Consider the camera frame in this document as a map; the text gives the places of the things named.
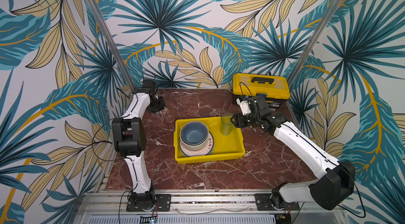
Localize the blue textured plastic cup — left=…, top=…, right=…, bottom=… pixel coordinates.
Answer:
left=220, top=113, right=234, bottom=136

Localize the dark blue bowl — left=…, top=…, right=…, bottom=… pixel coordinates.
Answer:
left=180, top=121, right=209, bottom=147

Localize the yellow black plastic toolbox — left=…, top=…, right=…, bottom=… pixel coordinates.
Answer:
left=232, top=73, right=291, bottom=109

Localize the yellow plastic bin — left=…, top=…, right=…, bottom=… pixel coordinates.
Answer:
left=174, top=117, right=246, bottom=164

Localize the pale green bowl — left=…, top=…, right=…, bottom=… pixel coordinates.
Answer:
left=180, top=139, right=209, bottom=151

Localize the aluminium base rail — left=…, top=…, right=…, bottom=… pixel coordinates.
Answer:
left=74, top=189, right=318, bottom=224

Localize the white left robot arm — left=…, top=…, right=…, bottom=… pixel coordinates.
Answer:
left=112, top=79, right=165, bottom=211

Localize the white plate orange sunburst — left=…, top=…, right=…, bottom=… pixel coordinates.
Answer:
left=179, top=133, right=214, bottom=157

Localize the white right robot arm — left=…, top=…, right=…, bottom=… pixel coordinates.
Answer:
left=231, top=95, right=355, bottom=210

